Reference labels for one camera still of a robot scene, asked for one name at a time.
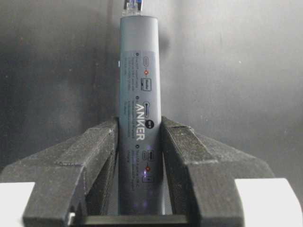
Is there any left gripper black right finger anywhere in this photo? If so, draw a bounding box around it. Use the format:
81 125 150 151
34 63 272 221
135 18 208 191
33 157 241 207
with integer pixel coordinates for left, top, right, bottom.
161 117 274 227

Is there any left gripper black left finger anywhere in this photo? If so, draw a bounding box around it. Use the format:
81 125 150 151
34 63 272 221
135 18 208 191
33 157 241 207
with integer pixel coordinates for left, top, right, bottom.
0 118 118 227

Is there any grey Anker USB hub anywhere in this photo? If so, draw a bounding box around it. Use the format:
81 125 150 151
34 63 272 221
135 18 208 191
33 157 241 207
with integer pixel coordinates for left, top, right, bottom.
118 16 165 215

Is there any blue LAN cable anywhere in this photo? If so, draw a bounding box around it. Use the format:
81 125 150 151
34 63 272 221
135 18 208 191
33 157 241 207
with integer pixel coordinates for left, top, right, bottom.
122 0 144 17

